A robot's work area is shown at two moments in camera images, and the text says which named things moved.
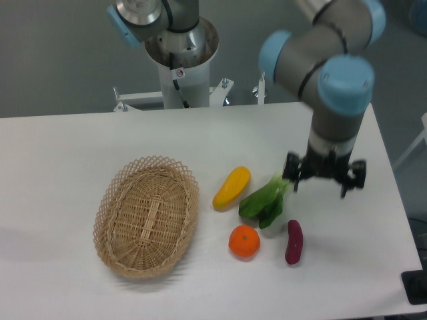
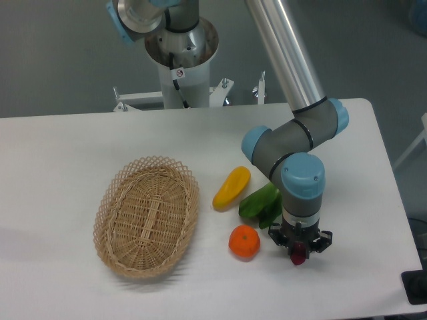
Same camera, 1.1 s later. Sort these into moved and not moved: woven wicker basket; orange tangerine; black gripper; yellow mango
Moved: black gripper
Not moved: woven wicker basket; yellow mango; orange tangerine
